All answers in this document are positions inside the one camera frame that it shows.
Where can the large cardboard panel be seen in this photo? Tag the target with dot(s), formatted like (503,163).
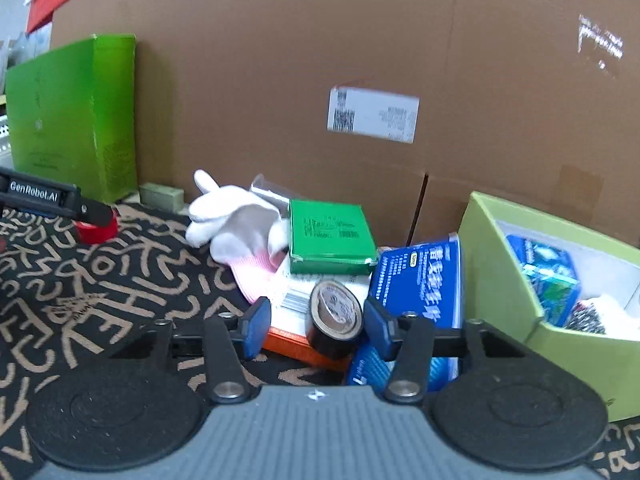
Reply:
(300,35)

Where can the clear plastic cup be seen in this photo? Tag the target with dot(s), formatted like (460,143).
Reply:
(272,192)

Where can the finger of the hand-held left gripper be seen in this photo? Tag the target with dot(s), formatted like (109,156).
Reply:
(97,212)

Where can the green flat box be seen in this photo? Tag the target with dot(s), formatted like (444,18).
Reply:
(330,232)

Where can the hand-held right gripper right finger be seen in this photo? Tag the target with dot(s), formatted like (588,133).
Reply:
(377,327)

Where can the white orange flat box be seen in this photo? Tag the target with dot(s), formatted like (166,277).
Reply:
(285,342)

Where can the dotted work glove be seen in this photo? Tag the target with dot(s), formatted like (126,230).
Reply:
(587,317)

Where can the blue medicine box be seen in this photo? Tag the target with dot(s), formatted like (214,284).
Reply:
(420,290)

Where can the blue green printed packet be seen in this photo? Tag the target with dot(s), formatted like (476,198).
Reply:
(545,275)

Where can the black tape roll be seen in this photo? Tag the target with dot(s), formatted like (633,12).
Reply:
(325,340)

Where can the light green shoebox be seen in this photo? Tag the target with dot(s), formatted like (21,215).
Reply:
(575,370)

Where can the tall green box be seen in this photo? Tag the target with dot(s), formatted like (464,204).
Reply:
(60,110)

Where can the small grey box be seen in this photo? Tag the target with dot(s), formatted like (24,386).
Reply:
(160,196)

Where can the red tape roll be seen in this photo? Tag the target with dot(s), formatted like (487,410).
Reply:
(97,235)

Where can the white glove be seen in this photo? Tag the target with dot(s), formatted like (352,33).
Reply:
(230,220)

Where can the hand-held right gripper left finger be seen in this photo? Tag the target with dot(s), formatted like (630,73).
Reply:
(255,327)

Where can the white shipping label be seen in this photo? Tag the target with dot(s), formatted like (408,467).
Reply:
(372,115)

